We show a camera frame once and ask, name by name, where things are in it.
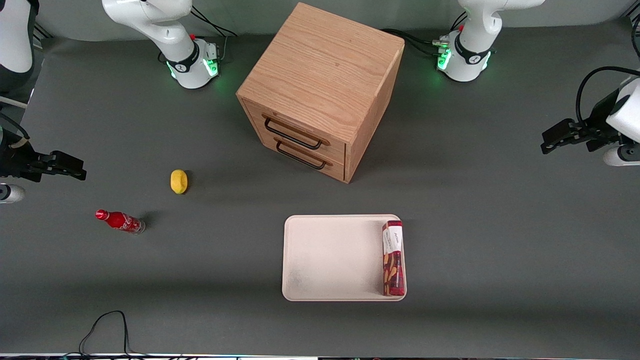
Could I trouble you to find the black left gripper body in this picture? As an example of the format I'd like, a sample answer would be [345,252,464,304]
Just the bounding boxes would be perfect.
[572,112,621,153]

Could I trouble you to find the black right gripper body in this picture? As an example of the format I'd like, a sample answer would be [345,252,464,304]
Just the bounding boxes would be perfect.
[0,142,51,183]

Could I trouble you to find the red cookie box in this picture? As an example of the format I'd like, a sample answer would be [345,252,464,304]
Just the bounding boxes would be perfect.
[382,220,406,297]

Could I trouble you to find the white rectangular plastic tray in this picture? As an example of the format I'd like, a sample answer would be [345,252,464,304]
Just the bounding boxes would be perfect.
[282,214,408,302]

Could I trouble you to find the red cola bottle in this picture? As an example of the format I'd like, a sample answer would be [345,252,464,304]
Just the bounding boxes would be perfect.
[95,209,146,235]

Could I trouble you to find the yellow lemon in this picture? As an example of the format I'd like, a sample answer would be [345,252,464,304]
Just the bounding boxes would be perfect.
[170,169,189,195]

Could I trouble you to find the dark grey table mat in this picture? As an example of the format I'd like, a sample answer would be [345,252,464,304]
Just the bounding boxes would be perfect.
[0,20,640,357]

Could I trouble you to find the oak drawer front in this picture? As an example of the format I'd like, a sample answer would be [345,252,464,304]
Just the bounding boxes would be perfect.
[249,121,346,182]
[243,99,347,165]

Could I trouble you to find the oak wooden drawer cabinet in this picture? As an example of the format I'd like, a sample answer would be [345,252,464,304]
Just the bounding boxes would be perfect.
[236,2,406,184]

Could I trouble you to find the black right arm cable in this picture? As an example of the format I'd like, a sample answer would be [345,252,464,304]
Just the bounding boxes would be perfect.
[0,112,30,142]

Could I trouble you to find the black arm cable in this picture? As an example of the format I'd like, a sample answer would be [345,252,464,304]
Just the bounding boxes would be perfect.
[575,20,640,124]
[0,112,30,142]

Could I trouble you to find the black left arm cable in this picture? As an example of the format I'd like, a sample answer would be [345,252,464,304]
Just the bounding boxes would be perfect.
[575,20,640,124]

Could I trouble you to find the thin black looped cable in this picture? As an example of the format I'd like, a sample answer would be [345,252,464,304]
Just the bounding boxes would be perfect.
[64,310,151,359]

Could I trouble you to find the black left base cables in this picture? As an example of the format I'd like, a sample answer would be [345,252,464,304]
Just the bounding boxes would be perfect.
[382,10,469,57]

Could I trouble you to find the black base cables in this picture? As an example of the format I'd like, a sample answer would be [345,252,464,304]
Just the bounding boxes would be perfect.
[190,5,239,62]
[382,10,469,57]

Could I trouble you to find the black right base cables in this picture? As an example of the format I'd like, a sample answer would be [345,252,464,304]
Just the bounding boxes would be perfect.
[190,5,239,62]

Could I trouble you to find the black wire drawer handle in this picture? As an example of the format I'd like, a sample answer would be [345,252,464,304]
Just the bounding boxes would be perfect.
[263,117,324,151]
[275,140,327,171]

